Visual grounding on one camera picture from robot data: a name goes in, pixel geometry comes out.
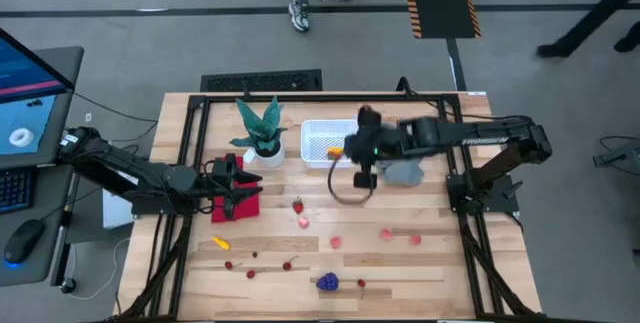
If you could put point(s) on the white box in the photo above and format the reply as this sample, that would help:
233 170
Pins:
117 210

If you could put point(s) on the black backlit keyboard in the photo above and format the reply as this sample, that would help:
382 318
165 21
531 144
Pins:
12 190

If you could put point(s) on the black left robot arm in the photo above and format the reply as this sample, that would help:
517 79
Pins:
125 173

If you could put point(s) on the red cherry with stem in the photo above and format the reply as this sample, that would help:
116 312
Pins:
228 265
361 283
250 274
287 265

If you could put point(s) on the purple grape bunch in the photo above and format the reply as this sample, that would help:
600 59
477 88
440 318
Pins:
327 281

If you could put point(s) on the small red strawberry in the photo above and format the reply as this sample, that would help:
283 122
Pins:
298 206

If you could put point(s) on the black floor vent grille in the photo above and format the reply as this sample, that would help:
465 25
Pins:
260 81

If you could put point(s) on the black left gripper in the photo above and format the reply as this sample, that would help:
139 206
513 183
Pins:
216 178

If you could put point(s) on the pink peach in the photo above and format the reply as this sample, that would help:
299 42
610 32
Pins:
385 235
415 240
335 242

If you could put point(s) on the white perforated plastic basket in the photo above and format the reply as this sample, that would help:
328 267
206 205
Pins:
320 138

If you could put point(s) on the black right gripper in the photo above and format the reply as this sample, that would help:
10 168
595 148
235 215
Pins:
372 143

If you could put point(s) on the pale pink faceted ball fruit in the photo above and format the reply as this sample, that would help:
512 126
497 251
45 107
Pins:
303 222

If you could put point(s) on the grey computer desk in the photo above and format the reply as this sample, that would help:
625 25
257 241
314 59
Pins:
70 63

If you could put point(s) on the black computer mouse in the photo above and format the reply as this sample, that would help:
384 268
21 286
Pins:
25 240

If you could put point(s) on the grey crumpled cloth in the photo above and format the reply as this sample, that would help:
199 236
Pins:
402 173

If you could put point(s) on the computer monitor with blue screen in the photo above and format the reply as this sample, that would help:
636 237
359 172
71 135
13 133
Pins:
25 73

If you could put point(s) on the snake plant in white pot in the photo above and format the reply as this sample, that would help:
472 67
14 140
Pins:
265 133

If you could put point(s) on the red folded cloth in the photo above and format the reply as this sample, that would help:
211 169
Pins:
247 210

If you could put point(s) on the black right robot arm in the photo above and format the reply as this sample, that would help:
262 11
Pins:
480 133

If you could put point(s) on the yellow banana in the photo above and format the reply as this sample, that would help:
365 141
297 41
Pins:
335 153
220 243

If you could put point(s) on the black metal table frame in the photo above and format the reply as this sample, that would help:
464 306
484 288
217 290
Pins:
325 98

